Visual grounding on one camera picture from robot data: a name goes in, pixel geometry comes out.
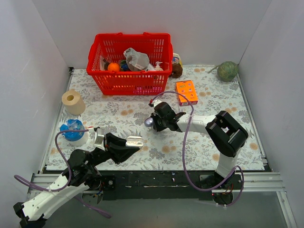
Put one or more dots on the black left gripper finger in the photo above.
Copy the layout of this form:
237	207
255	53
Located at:
111	141
121	154

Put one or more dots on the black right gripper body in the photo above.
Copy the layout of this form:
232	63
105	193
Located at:
157	122

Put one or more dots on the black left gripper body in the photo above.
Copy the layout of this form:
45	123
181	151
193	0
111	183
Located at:
110	146

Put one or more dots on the white earbud charging case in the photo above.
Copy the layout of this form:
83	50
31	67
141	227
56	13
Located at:
134	141

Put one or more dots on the lavender earbud charging case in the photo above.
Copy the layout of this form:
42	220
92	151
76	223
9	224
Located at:
148	122

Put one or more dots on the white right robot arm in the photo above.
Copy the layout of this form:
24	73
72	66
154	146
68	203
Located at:
226	133

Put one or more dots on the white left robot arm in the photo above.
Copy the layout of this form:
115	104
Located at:
81	175

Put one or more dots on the blue wrapped tissue roll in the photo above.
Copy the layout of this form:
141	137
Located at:
74	132

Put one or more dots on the orange snack box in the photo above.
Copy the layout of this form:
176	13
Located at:
187	89

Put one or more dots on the floral patterned table mat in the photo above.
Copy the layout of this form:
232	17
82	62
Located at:
124	116

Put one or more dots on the beige paper roll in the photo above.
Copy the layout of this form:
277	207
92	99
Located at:
73	102

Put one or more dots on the brown jar with label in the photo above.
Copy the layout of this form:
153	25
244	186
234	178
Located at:
177	69

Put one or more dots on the white pump bottle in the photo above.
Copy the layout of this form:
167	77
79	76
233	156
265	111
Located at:
158	66

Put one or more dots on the grey crumpled bag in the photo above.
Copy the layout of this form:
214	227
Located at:
136	61

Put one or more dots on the dark green toy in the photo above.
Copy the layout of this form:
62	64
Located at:
123	65

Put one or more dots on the orange fruit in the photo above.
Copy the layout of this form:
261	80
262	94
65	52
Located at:
113	67

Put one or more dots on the red plastic shopping basket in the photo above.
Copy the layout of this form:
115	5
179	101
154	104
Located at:
111	46

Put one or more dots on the green melon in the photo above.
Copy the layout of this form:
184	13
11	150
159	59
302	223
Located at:
226	71

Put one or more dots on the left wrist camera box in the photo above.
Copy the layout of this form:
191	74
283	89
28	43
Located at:
99	137

